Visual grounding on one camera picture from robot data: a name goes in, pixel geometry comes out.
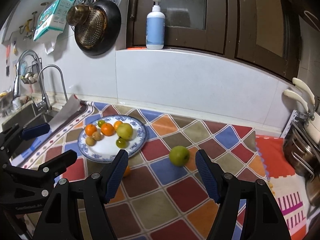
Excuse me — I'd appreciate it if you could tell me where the green apple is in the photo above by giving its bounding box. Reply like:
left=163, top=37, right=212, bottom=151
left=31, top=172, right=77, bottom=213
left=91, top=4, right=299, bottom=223
left=169, top=146, right=190, bottom=167

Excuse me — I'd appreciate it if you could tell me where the small orange kumquat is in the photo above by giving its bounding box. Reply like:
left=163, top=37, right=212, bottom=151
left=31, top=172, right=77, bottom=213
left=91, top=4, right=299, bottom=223
left=123, top=166, right=131, bottom=178

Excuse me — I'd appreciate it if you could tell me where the steel kitchen sink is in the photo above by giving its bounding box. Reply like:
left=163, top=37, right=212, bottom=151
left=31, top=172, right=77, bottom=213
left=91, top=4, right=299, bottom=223
left=1, top=103, right=58, bottom=158

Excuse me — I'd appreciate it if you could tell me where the wire sink caddy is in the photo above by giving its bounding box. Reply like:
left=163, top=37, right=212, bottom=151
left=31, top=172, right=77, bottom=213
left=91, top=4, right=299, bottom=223
left=20, top=58, right=42, bottom=85

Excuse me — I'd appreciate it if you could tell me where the black frying pan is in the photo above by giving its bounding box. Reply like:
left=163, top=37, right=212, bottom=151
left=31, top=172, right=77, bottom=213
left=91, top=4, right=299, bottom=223
left=68, top=0, right=121, bottom=56

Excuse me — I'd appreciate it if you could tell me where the teal white paper box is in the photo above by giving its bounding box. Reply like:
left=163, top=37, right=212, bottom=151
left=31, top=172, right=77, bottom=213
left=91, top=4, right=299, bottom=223
left=33, top=0, right=74, bottom=43

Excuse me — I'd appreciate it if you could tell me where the chrome kitchen faucet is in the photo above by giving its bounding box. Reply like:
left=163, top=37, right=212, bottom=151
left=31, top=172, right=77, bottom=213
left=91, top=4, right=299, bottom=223
left=35, top=64, right=69, bottom=113

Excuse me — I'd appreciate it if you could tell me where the colourful diamond pattern tablecloth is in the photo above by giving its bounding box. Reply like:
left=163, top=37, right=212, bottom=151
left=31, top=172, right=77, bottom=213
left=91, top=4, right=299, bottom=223
left=14, top=102, right=312, bottom=239

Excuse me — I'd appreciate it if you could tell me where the small orange mandarin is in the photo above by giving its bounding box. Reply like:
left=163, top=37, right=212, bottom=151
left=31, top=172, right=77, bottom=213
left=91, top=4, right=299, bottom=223
left=113, top=120, right=123, bottom=131

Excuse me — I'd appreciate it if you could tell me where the brass perforated colander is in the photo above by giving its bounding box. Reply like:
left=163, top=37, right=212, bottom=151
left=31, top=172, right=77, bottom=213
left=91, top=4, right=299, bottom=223
left=66, top=4, right=106, bottom=48

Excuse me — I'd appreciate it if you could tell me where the cream knife handle lower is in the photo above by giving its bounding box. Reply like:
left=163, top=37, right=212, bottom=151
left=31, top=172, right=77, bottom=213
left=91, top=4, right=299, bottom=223
left=283, top=89, right=309, bottom=112

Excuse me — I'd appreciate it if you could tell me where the cream knife handle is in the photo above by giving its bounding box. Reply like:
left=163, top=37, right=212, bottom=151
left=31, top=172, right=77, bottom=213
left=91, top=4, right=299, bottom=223
left=292, top=77, right=315, bottom=106
left=283, top=89, right=309, bottom=112

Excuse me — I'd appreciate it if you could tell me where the green tomato with stem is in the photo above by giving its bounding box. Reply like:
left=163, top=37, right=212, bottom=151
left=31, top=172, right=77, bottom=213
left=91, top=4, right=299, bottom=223
left=116, top=137, right=129, bottom=149

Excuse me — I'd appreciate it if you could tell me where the cream knife handle upper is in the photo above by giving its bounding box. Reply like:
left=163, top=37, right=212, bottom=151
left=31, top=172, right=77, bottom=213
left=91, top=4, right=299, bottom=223
left=292, top=77, right=315, bottom=106

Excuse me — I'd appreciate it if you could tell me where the blue white porcelain plate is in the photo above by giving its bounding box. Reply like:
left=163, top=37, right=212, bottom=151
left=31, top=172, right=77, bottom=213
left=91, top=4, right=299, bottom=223
left=78, top=115, right=146, bottom=163

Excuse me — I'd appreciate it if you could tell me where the small yellow brown fruit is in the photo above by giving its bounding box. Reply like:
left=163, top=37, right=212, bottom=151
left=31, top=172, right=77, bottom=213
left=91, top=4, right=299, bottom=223
left=85, top=137, right=96, bottom=146

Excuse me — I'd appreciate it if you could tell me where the yellow green pear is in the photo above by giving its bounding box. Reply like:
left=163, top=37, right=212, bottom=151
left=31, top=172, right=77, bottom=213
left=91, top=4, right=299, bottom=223
left=117, top=123, right=133, bottom=140

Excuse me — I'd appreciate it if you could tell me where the large orange with stem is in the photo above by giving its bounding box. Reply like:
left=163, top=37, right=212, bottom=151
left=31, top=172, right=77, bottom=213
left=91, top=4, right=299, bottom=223
left=85, top=124, right=97, bottom=137

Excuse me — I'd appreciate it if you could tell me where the round yellow brown fruit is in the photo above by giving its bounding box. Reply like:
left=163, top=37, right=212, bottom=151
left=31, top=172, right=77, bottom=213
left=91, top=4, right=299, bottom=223
left=92, top=131, right=103, bottom=141

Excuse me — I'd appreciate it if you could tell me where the blue white soap bottle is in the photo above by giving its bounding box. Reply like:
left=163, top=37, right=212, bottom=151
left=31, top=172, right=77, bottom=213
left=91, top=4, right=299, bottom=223
left=146, top=0, right=165, bottom=50

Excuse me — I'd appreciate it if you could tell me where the large orange without stem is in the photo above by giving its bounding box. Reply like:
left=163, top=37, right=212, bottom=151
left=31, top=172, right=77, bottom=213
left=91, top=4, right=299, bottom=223
left=100, top=123, right=115, bottom=137

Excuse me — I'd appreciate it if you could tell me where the small green mandarin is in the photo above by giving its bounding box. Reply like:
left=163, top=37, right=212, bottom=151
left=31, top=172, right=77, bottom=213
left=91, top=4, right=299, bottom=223
left=97, top=120, right=105, bottom=128

